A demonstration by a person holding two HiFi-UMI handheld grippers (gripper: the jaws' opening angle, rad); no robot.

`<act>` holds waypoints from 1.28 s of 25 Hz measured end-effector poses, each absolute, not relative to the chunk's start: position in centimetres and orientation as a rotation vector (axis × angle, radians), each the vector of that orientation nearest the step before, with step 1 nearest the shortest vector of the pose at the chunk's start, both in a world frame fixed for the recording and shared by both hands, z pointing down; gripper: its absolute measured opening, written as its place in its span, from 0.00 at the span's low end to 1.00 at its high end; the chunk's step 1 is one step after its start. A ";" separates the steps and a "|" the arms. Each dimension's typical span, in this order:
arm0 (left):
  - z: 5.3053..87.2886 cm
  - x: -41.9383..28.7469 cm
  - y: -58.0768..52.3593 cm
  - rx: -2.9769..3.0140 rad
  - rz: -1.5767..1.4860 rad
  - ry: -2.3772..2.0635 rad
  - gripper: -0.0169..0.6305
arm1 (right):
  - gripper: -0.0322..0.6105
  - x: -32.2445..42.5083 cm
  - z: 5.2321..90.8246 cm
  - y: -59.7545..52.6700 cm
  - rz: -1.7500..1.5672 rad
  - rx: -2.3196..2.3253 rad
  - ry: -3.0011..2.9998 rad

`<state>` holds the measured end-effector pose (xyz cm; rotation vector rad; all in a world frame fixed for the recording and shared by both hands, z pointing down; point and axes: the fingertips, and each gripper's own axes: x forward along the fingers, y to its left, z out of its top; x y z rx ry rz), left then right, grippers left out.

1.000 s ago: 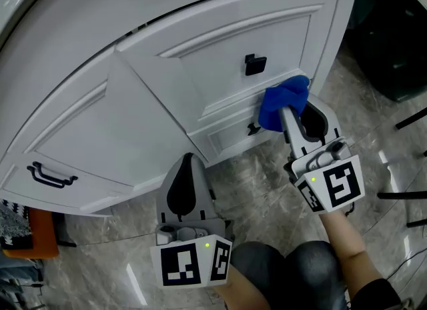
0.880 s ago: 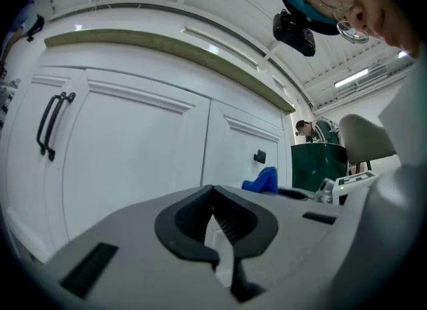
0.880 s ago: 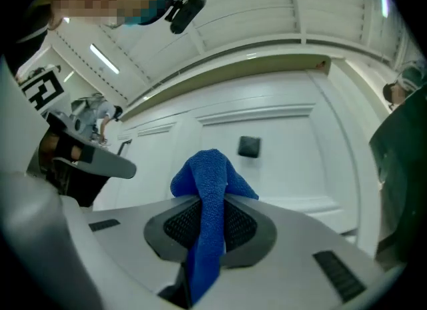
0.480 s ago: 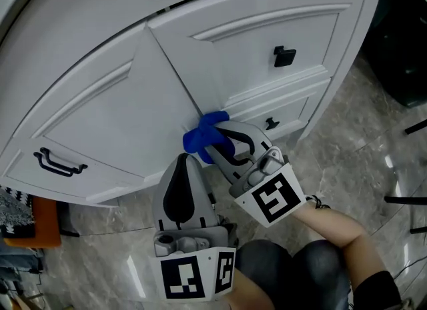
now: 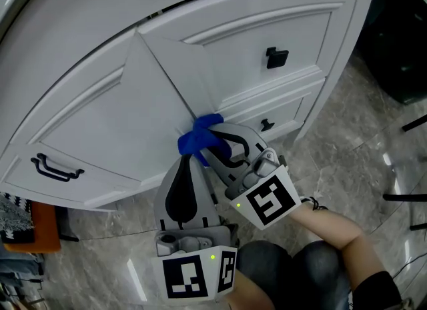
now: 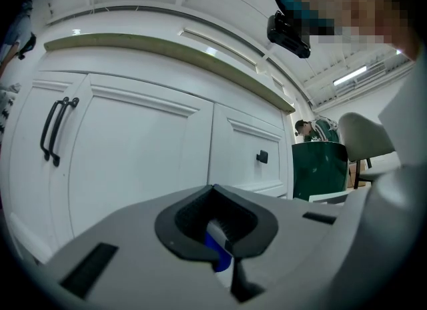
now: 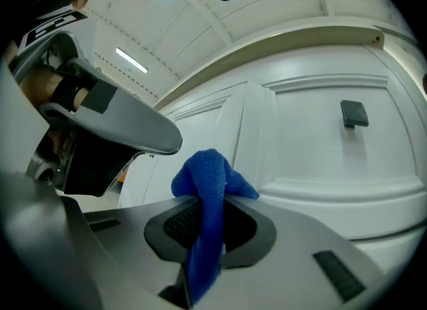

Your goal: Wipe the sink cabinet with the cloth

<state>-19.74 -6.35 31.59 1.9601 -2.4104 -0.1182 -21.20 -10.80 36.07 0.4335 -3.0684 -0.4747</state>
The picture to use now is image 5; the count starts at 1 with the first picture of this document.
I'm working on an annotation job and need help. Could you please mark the person's left forearm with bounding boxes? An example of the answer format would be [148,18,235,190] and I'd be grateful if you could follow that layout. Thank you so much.
[226,270,278,310]

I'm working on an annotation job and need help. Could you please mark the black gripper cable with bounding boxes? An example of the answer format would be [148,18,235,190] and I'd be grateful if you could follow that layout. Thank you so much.
[300,196,330,211]

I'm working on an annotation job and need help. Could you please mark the person's black shirt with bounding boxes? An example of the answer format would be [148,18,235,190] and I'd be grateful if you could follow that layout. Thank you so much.
[350,270,404,310]

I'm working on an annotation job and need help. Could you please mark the white cabinet door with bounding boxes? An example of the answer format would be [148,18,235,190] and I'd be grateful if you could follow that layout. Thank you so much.
[0,28,201,203]
[135,0,364,116]
[0,155,141,211]

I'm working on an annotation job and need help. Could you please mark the blue cloth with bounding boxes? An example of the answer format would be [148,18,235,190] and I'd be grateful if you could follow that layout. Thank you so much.
[177,112,234,167]

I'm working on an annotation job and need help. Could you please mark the black white patterned pillow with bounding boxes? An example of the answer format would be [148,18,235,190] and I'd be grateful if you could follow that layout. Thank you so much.
[0,193,36,245]

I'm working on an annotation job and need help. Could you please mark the white round table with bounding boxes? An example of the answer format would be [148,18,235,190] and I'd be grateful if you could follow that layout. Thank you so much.
[355,0,427,105]

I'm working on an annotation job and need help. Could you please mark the person's legs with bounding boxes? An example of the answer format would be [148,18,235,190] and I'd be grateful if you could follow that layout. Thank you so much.
[235,240,353,310]

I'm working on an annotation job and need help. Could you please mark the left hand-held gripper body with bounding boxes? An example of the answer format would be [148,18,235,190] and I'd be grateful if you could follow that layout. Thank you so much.
[151,223,240,307]

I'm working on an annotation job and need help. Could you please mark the person's right forearm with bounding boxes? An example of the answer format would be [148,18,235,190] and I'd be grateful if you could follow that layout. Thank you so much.
[290,207,384,289]

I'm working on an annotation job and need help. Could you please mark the grey chair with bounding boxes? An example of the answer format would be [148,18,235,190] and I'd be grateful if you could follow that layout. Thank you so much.
[382,113,427,231]

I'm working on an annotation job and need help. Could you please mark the white vanity cabinet with sink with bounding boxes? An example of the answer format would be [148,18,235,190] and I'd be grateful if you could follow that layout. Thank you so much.
[0,0,380,211]

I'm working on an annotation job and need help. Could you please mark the small white drawer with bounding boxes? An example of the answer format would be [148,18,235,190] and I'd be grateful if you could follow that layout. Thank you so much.
[216,78,326,143]

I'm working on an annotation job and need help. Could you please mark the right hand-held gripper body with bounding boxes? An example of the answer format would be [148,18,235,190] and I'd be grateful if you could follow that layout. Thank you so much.
[224,147,302,231]

